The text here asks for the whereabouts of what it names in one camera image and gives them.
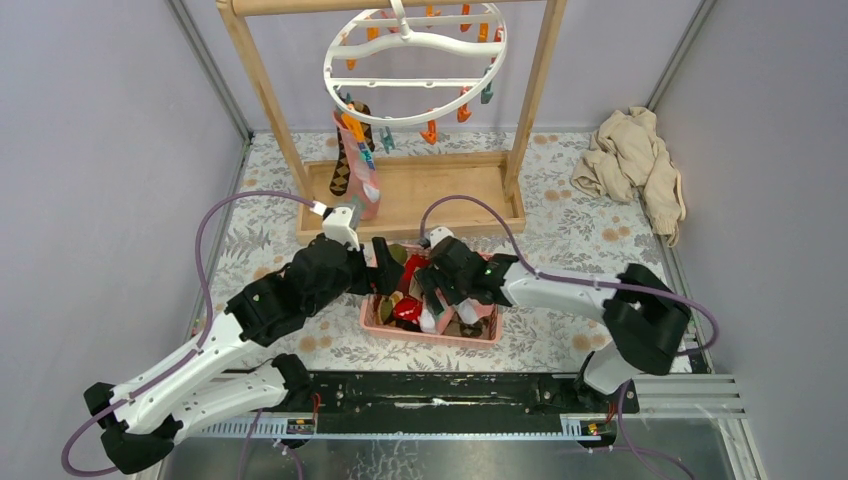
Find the plain red sock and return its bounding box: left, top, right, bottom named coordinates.
left=398, top=254, right=430, bottom=293

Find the pink sock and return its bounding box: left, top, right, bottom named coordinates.
left=334, top=111, right=381, bottom=220
left=419, top=299, right=495, bottom=335

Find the red white patterned sock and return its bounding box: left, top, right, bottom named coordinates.
left=392, top=296, right=423, bottom=328

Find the brown beige argyle sock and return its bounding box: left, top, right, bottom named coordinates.
left=329, top=123, right=375, bottom=197

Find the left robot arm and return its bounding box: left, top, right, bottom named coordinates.
left=84, top=236, right=404, bottom=474

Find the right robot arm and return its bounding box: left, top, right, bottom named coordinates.
left=424, top=234, right=691, bottom=412

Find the white round clip hanger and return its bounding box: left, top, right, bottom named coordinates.
left=322, top=1, right=509, bottom=127

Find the pink plastic basket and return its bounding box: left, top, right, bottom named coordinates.
left=359, top=243, right=506, bottom=349

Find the beige crumpled cloth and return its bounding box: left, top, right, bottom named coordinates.
left=571, top=107, right=687, bottom=247

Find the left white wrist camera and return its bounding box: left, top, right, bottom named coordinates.
left=309, top=201, right=364, bottom=251

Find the wooden hanger rack frame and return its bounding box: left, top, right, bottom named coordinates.
left=216, top=0, right=566, bottom=240

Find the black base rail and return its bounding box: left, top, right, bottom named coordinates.
left=271, top=371, right=619, bottom=435

